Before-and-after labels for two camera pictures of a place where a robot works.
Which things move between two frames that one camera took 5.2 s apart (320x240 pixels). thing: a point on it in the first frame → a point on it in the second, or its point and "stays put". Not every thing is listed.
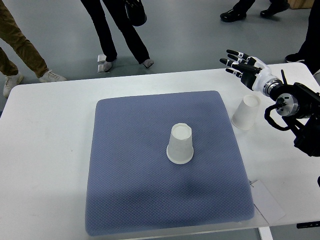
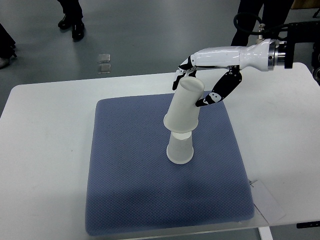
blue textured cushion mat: x=132 y=186 stays put
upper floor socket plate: x=101 y=58 stays put
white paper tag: x=265 y=203 stays put
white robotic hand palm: x=260 y=79 → x=255 y=56
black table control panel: x=313 y=224 stays put
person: x=309 y=52 → x=275 y=12
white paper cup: x=180 y=149 stays put
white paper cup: x=244 y=116 → x=183 y=115
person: x=117 y=10 → x=72 y=17
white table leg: x=265 y=233 stays put
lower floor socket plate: x=100 y=69 stays put
